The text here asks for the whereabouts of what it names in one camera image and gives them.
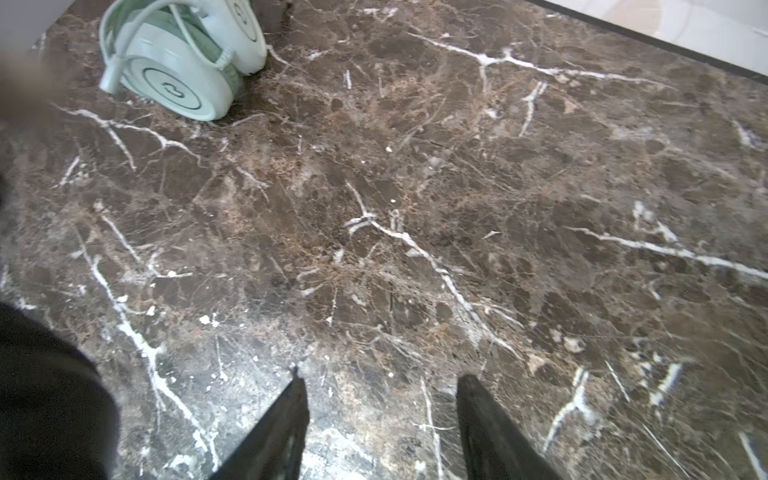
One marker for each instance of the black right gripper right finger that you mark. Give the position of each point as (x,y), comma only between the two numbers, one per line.
(492,445)

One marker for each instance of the black blue headphones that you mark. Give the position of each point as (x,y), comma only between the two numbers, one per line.
(58,420)

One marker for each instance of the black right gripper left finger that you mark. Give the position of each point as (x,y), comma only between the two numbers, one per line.
(274,447)

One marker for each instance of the mint green headphones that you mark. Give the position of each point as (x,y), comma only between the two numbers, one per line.
(190,57)

